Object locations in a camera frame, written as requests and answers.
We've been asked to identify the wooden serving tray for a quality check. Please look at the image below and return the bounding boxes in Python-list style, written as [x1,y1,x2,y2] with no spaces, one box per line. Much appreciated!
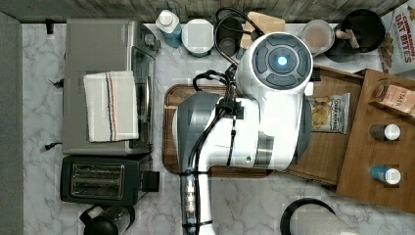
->
[162,84,273,178]

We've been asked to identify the black toaster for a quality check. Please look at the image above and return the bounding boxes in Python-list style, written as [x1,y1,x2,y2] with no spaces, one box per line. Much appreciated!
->
[60,154,160,206]

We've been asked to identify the blue spice shaker white cap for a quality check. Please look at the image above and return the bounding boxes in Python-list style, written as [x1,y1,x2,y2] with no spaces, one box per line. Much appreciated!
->
[369,164,401,185]

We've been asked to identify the clear plastic lidded container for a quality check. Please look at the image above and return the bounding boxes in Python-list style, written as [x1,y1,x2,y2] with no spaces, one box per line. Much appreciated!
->
[300,20,335,56]

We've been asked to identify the white lidded round container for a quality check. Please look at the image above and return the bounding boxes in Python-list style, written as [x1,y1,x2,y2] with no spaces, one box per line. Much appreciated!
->
[182,19,214,57]

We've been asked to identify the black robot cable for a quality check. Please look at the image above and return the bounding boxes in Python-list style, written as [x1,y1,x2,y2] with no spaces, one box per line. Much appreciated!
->
[181,7,266,235]

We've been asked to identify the silver toaster oven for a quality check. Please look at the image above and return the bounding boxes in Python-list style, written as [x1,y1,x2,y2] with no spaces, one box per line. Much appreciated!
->
[62,19,160,156]

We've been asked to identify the paper towel roll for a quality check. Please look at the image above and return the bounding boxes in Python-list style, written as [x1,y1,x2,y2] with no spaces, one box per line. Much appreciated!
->
[280,198,360,235]

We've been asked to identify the stash tea packets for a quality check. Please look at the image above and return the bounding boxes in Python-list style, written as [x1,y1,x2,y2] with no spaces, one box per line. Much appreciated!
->
[370,82,415,118]

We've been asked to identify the black utensil holder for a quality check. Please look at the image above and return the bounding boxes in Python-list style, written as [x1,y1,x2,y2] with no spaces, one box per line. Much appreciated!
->
[325,9,386,63]

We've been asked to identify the dark metal cup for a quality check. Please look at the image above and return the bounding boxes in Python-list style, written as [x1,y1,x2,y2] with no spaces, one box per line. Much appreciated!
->
[216,18,242,57]

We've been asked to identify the grey spice shaker white cap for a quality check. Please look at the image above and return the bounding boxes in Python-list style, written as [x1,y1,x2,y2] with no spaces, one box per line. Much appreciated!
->
[369,123,401,141]

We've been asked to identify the cinnamon oat bites box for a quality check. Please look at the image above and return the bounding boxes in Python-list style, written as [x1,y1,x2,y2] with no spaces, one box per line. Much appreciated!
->
[379,0,415,74]

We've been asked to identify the black electric kettle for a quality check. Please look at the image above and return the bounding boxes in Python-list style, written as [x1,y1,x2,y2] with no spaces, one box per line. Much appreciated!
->
[79,205,136,235]

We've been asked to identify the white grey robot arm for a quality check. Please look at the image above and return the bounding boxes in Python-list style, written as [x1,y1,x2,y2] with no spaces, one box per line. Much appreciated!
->
[172,32,313,235]

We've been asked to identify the wooden spatula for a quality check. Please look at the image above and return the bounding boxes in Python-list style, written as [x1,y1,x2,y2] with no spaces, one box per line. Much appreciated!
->
[335,29,360,49]

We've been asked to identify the white striped dish towel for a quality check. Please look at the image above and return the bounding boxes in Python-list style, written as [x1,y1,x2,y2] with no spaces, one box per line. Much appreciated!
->
[83,70,139,142]

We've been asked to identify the chips bag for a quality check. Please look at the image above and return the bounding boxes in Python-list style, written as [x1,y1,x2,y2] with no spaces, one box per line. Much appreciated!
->
[308,93,350,134]

